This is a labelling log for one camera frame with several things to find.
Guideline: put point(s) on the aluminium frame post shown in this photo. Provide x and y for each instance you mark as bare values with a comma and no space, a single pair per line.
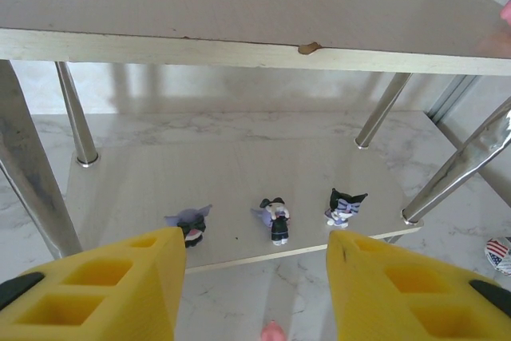
453,99

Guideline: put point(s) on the cartoon figure black dress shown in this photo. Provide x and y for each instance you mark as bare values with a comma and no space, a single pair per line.
277,225

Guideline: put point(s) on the black-hooded figure striped bow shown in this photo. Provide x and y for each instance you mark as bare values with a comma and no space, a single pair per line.
345,207

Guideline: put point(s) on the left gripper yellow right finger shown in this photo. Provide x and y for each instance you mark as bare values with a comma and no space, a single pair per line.
399,301

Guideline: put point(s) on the American flag print item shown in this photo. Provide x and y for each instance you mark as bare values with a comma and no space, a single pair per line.
499,255

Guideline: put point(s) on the purple-hooded figure black bow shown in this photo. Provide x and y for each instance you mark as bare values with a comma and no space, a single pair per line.
191,217

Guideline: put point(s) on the two-tier beige shelf metal legs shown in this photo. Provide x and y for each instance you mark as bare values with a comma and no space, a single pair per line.
239,5

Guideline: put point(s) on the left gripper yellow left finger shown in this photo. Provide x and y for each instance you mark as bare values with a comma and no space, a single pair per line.
120,297

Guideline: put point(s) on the pink plastic pig toy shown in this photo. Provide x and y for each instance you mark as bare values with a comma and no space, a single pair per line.
272,332
507,13

